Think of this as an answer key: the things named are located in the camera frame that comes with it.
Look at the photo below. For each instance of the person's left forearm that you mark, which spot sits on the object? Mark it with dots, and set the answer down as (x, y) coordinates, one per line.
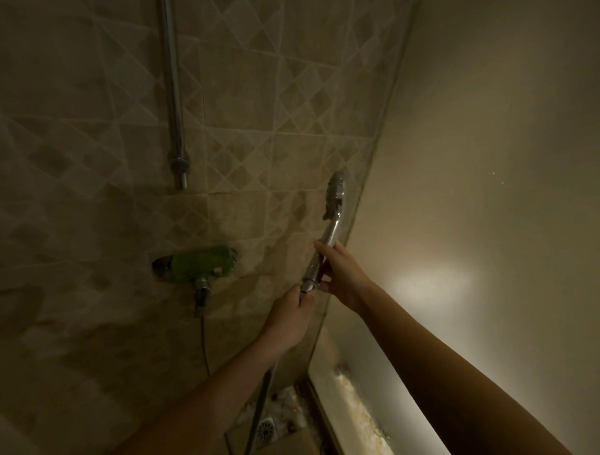
(197, 408)

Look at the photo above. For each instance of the square metal floor drain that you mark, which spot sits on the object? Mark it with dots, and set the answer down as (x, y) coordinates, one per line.
(266, 429)

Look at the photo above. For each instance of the green shower mixer valve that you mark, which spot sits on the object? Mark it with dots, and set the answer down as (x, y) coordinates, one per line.
(201, 262)

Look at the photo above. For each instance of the person's right hand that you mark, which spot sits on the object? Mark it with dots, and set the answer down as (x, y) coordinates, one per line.
(347, 276)

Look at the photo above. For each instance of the person's right forearm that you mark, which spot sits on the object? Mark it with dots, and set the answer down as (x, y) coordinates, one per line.
(468, 375)

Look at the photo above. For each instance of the person's left hand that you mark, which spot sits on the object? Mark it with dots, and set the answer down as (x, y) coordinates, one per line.
(288, 321)

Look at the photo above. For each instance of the chrome shower slide rail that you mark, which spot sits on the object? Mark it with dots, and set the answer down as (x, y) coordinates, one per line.
(173, 94)

